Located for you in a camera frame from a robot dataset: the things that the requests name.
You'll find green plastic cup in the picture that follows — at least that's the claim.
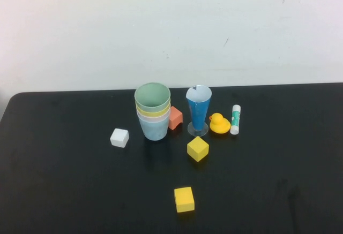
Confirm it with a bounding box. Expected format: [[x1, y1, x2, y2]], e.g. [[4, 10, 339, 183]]
[[134, 82, 172, 113]]

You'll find blue paper cone cup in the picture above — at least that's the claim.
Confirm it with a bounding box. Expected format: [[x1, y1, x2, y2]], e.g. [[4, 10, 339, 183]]
[[186, 85, 213, 138]]

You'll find yellow rubber duck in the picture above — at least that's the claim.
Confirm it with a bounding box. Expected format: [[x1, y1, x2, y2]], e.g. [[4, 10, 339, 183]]
[[209, 112, 232, 134]]

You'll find white green glue stick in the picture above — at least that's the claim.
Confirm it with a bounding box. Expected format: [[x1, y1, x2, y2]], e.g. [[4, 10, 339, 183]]
[[230, 104, 242, 135]]

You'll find orange arch block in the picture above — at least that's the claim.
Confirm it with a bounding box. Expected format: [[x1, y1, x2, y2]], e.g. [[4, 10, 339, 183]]
[[168, 105, 184, 131]]

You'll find light blue plastic cup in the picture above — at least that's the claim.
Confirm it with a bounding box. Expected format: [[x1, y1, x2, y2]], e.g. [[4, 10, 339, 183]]
[[137, 115, 170, 141]]

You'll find pink plastic cup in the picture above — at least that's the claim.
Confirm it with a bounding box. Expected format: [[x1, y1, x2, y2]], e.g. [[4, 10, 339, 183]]
[[136, 109, 171, 124]]

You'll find yellow plastic cup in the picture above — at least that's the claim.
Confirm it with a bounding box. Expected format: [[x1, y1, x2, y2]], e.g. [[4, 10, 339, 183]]
[[135, 100, 172, 119]]

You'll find white cube block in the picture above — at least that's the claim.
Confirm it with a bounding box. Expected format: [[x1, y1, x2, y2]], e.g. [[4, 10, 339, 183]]
[[109, 127, 130, 148]]

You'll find yellow cube block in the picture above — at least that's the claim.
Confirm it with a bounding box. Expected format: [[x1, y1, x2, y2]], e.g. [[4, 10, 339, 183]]
[[187, 135, 210, 162], [174, 186, 196, 214]]

